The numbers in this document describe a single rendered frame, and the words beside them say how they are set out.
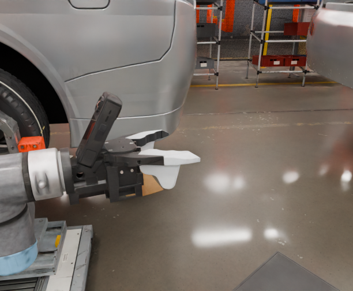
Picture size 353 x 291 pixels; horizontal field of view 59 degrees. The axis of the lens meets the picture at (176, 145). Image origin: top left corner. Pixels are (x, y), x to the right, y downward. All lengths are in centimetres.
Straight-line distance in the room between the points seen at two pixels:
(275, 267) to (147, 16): 125
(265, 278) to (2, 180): 125
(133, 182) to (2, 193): 18
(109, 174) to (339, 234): 209
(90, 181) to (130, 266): 153
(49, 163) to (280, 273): 126
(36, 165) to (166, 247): 168
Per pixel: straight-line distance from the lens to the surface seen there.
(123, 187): 50
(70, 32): 151
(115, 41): 150
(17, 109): 151
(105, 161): 49
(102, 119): 47
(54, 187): 49
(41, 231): 203
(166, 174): 48
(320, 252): 226
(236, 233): 223
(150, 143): 59
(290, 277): 157
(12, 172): 49
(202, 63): 517
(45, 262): 195
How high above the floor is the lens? 147
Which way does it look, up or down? 26 degrees down
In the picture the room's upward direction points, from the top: straight up
